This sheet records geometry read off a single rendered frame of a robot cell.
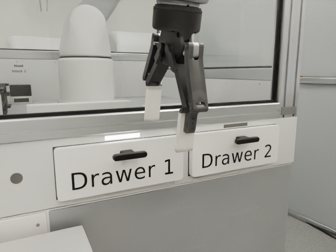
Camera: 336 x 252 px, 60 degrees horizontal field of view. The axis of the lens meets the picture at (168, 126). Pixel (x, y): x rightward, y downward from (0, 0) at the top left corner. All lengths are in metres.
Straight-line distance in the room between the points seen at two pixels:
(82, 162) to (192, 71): 0.32
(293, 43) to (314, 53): 1.31
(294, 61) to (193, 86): 0.56
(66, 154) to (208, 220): 0.43
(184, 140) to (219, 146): 0.32
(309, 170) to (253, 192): 1.43
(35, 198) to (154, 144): 0.27
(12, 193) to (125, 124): 0.26
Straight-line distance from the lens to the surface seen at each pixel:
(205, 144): 0.73
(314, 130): 2.25
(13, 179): 0.64
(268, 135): 0.87
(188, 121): 0.43
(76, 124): 0.62
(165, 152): 0.68
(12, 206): 0.66
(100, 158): 0.63
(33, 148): 0.63
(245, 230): 0.95
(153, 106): 0.56
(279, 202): 1.01
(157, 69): 0.52
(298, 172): 2.37
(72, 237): 0.63
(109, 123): 0.64
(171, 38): 0.46
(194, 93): 0.41
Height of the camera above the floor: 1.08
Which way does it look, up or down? 11 degrees down
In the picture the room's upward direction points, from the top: straight up
